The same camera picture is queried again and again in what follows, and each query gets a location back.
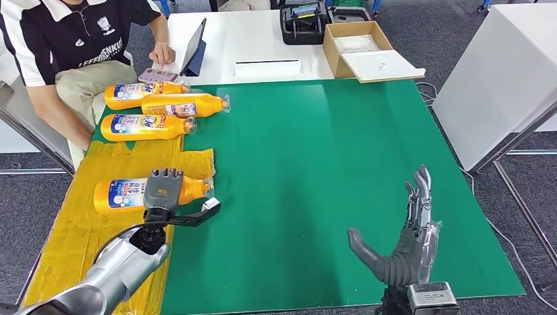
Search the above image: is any white foam pad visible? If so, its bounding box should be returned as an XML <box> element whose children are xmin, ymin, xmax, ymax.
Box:
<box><xmin>334</xmin><ymin>34</ymin><xmax>380</xmax><ymax>54</ymax></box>

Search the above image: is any person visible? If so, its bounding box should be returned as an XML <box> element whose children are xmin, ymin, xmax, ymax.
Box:
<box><xmin>0</xmin><ymin>0</ymin><xmax>177</xmax><ymax>171</ymax></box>
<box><xmin>217</xmin><ymin>0</ymin><xmax>272</xmax><ymax>12</ymax></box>

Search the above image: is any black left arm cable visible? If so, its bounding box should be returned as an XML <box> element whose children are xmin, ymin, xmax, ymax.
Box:
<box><xmin>93</xmin><ymin>220</ymin><xmax>169</xmax><ymax>264</ymax></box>

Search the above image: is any orange detergent bottle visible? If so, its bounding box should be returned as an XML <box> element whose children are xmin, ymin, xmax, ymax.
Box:
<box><xmin>103</xmin><ymin>81</ymin><xmax>191</xmax><ymax>112</ymax></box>
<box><xmin>99</xmin><ymin>113</ymin><xmax>198</xmax><ymax>143</ymax></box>
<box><xmin>140</xmin><ymin>92</ymin><xmax>232</xmax><ymax>119</ymax></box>
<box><xmin>93</xmin><ymin>175</ymin><xmax>215</xmax><ymax>216</ymax></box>

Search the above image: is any green table mat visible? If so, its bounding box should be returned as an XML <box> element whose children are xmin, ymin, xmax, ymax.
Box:
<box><xmin>90</xmin><ymin>78</ymin><xmax>526</xmax><ymax>315</ymax></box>

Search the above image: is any flat white box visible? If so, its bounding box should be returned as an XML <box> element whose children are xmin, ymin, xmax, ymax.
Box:
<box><xmin>233</xmin><ymin>58</ymin><xmax>302</xmax><ymax>79</ymax></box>

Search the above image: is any white desk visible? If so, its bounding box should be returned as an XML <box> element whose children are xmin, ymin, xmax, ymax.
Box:
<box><xmin>146</xmin><ymin>9</ymin><xmax>351</xmax><ymax>87</ymax></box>

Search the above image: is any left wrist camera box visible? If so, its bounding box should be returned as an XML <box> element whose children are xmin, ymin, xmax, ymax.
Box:
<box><xmin>166</xmin><ymin>197</ymin><xmax>222</xmax><ymax>228</ymax></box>

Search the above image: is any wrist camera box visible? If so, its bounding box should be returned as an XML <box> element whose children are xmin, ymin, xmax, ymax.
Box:
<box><xmin>406</xmin><ymin>281</ymin><xmax>461</xmax><ymax>315</ymax></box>
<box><xmin>166</xmin><ymin>197</ymin><xmax>222</xmax><ymax>228</ymax></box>

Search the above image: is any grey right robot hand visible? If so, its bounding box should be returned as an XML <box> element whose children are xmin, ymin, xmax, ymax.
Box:
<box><xmin>346</xmin><ymin>164</ymin><xmax>443</xmax><ymax>289</ymax></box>

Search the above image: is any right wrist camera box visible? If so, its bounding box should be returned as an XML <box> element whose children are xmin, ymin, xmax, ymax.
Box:
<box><xmin>406</xmin><ymin>281</ymin><xmax>461</xmax><ymax>315</ymax></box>

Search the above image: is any white table with metal frame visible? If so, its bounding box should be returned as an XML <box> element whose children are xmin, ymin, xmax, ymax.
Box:
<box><xmin>432</xmin><ymin>3</ymin><xmax>557</xmax><ymax>266</ymax></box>
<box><xmin>0</xmin><ymin>25</ymin><xmax>77</xmax><ymax>176</ymax></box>

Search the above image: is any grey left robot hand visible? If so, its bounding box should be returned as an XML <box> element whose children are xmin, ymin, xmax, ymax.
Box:
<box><xmin>143</xmin><ymin>168</ymin><xmax>185</xmax><ymax>212</ymax></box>

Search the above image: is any yellow tape patch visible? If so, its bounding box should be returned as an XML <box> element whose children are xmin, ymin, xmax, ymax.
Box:
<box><xmin>19</xmin><ymin>138</ymin><xmax>217</xmax><ymax>315</ymax></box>

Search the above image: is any white floor cable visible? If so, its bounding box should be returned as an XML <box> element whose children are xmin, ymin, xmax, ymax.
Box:
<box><xmin>413</xmin><ymin>81</ymin><xmax>557</xmax><ymax>314</ymax></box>

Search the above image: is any pink smartphone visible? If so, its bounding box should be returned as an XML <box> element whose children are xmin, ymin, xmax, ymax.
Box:
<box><xmin>137</xmin><ymin>68</ymin><xmax>180</xmax><ymax>83</ymax></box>

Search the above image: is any tablet in dark case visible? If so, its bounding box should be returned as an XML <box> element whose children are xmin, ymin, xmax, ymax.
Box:
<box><xmin>179</xmin><ymin>18</ymin><xmax>208</xmax><ymax>78</ymax></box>

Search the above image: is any person's left hand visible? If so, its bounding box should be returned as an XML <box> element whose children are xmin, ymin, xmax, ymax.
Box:
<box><xmin>148</xmin><ymin>42</ymin><xmax>177</xmax><ymax>69</ymax></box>

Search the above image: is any white box lid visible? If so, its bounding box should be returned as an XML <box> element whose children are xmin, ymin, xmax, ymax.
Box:
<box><xmin>341</xmin><ymin>49</ymin><xmax>426</xmax><ymax>83</ymax></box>

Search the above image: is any grey foam case lid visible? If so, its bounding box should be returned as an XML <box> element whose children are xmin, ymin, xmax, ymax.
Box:
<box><xmin>327</xmin><ymin>5</ymin><xmax>373</xmax><ymax>24</ymax></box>

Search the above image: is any open cardboard box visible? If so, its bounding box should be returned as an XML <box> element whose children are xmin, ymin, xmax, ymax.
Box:
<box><xmin>323</xmin><ymin>20</ymin><xmax>395</xmax><ymax>80</ymax></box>

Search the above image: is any black equipment case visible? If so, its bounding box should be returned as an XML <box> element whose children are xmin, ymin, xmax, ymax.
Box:
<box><xmin>279</xmin><ymin>1</ymin><xmax>330</xmax><ymax>46</ymax></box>

